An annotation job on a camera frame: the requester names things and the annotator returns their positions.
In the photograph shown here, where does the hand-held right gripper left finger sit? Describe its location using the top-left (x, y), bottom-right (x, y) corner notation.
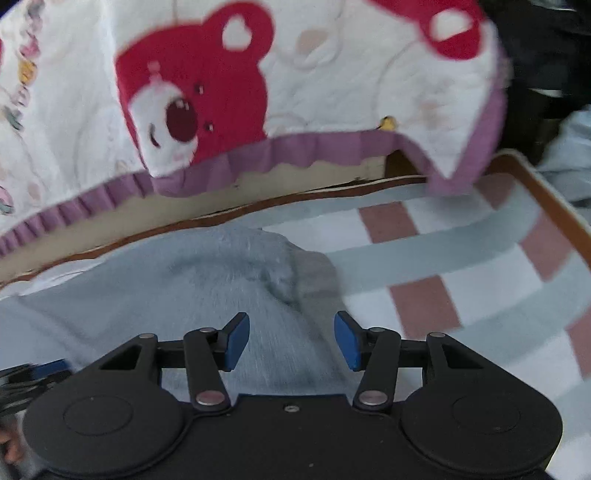
top-left (97, 312), bottom-right (251, 412)

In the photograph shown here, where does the pale blue cloth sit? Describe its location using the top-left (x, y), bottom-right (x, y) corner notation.
top-left (538, 107), bottom-right (591, 201)

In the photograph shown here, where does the dark clothes pile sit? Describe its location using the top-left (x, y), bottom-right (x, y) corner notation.
top-left (478, 0), bottom-right (591, 162)

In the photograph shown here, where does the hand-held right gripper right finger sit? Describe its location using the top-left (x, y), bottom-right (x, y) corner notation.
top-left (334, 311), bottom-right (486, 411)

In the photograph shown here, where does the checked printed blanket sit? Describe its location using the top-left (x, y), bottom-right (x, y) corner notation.
top-left (0, 152), bottom-right (591, 480)

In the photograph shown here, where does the bear print quilt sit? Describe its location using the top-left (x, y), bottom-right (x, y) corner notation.
top-left (0, 0), bottom-right (511, 257)

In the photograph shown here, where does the grey fleece garment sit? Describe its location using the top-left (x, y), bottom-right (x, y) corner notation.
top-left (0, 225), bottom-right (398, 480)

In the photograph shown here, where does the person's left hand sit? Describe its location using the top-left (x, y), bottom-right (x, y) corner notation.
top-left (0, 422), bottom-right (23, 466)

